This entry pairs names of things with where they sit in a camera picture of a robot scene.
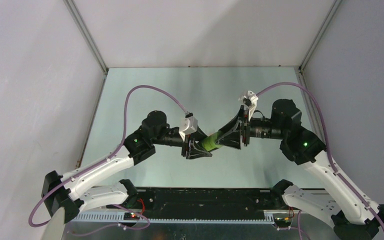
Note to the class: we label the green pill bottle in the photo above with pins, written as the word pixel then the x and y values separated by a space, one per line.
pixel 210 142

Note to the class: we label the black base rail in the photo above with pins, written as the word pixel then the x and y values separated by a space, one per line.
pixel 173 204

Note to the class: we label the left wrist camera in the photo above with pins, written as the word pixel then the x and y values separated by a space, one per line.
pixel 189 125

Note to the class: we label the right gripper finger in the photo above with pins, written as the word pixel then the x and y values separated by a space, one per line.
pixel 228 139
pixel 234 122

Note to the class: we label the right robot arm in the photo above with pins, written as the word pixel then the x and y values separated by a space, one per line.
pixel 349 212

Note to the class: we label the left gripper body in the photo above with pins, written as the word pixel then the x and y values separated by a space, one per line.
pixel 185 147

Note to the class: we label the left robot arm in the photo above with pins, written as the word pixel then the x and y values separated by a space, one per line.
pixel 76 190

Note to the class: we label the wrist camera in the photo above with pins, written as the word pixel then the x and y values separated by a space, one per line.
pixel 189 125
pixel 249 99

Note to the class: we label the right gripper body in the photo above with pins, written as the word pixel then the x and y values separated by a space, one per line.
pixel 246 129

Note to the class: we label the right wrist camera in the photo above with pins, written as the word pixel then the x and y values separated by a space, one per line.
pixel 249 99

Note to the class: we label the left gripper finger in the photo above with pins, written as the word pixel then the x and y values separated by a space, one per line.
pixel 199 135
pixel 197 151

